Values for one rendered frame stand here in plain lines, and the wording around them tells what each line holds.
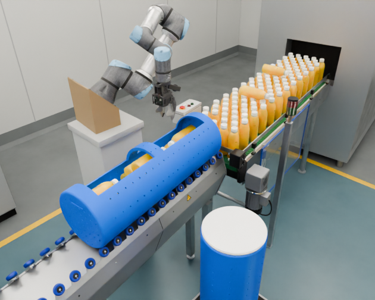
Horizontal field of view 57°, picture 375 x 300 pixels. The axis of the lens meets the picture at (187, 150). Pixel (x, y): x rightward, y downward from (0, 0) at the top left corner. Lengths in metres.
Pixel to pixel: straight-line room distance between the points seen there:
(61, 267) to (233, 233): 0.73
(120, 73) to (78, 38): 2.66
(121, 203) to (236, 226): 0.50
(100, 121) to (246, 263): 1.07
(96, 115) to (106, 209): 0.68
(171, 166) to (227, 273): 0.53
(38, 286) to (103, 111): 0.93
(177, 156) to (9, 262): 1.80
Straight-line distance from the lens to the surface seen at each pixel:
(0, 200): 3.27
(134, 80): 1.99
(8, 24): 4.22
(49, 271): 1.62
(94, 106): 1.92
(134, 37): 1.72
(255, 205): 2.26
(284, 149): 2.28
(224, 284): 1.57
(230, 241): 1.46
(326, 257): 2.92
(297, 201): 3.32
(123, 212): 1.47
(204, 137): 1.82
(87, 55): 4.71
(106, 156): 1.99
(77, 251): 1.65
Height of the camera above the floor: 2.12
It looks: 33 degrees down
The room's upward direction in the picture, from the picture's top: 1 degrees counter-clockwise
